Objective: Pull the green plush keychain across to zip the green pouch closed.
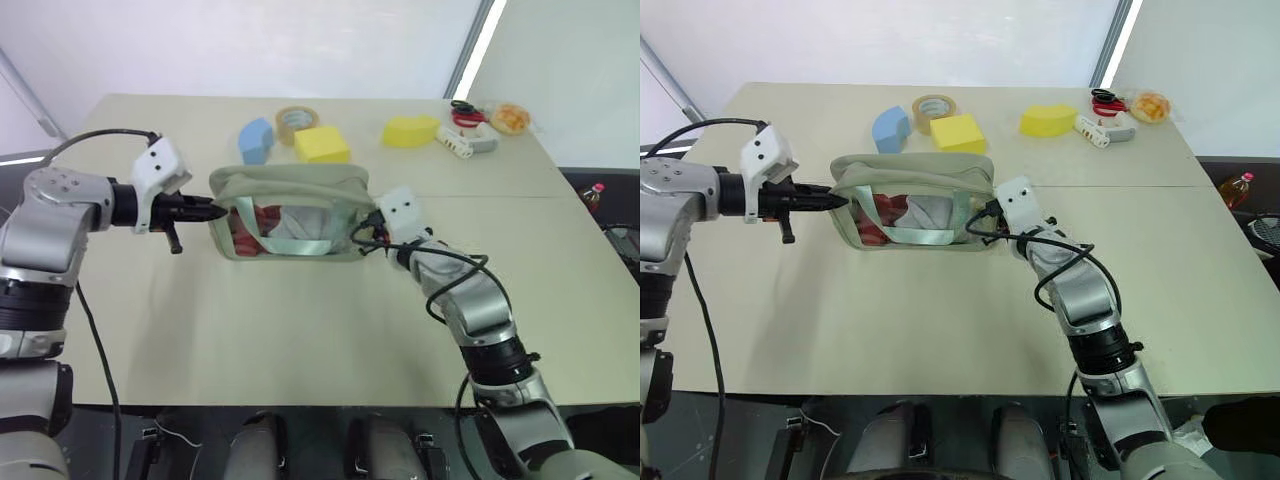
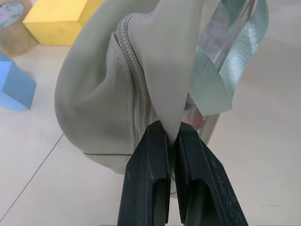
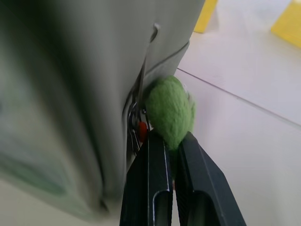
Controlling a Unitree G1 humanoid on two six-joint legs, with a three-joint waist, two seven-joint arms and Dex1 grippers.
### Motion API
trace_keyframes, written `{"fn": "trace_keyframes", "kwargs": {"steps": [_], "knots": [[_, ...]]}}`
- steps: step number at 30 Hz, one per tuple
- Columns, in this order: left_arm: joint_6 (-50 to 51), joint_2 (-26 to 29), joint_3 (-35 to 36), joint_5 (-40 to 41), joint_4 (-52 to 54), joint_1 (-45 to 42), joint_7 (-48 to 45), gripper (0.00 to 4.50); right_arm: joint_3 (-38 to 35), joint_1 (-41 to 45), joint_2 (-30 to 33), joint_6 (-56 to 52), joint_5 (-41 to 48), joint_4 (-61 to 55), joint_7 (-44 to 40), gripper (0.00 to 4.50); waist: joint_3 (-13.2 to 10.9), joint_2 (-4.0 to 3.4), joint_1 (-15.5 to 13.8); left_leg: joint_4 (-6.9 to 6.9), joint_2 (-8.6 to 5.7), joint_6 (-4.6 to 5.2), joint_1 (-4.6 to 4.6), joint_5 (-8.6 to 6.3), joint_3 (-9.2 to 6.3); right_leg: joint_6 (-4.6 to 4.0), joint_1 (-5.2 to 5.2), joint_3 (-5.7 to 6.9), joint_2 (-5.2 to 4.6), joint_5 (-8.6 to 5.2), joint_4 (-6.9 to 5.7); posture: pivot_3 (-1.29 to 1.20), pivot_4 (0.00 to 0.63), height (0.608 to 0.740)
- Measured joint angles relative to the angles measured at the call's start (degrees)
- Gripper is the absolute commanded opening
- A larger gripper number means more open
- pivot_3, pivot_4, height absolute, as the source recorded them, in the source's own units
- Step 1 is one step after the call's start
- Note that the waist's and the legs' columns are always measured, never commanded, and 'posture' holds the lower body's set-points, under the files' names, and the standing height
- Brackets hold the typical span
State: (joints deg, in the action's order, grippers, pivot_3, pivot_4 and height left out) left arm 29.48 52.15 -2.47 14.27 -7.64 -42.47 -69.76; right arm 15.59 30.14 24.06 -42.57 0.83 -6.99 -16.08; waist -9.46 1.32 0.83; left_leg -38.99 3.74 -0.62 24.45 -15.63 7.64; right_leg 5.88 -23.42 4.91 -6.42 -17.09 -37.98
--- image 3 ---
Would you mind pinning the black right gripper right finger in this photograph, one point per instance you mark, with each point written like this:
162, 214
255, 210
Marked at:
202, 179

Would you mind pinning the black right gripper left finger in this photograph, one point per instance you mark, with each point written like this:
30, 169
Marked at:
147, 179

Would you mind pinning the silver keyring clasp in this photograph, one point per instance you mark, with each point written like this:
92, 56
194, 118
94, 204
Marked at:
134, 122

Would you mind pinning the yellow block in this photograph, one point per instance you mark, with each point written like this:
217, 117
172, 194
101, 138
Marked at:
205, 15
288, 22

